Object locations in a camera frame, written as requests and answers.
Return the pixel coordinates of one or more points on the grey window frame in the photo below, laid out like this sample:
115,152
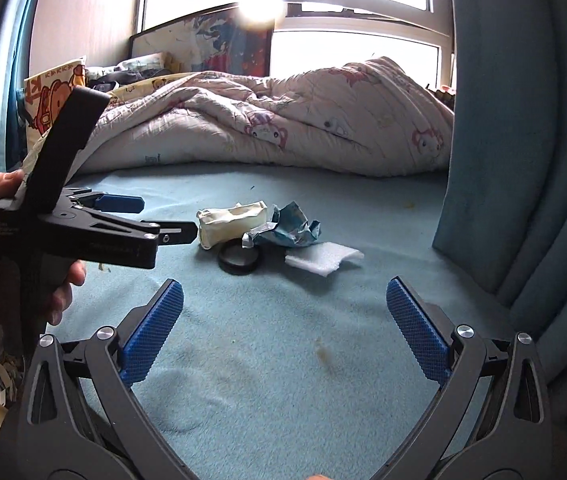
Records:
358,20

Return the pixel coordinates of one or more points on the orange bear print pillow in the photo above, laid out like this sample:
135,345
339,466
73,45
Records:
48,95

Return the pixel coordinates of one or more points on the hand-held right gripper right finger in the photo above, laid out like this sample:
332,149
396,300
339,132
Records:
416,325

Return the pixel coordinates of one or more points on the blue wrapper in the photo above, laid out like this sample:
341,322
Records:
288,225

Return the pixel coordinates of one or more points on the person's right hand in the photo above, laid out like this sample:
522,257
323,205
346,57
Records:
318,477

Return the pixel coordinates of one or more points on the dark windowsill object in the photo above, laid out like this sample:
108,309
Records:
441,94

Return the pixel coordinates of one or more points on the teal curtain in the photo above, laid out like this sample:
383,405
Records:
8,60
513,135

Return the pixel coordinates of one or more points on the pink cartoon print quilt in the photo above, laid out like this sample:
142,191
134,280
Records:
288,110

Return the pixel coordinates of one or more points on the dark patterned cloth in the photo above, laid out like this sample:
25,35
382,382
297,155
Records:
128,72

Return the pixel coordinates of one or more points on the framed cartoon wall poster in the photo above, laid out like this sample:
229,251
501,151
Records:
203,40

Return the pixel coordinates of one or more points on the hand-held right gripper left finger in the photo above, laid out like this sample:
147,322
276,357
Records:
151,335

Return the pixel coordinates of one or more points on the cream plastic wrapper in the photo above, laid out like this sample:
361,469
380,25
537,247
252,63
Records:
228,225

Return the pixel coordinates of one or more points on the white foam piece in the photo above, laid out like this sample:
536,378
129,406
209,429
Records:
318,258

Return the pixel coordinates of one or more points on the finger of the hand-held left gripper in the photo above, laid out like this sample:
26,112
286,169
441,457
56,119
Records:
173,234
121,203

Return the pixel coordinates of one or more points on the bed with teal sheet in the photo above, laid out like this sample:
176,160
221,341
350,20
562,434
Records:
288,335

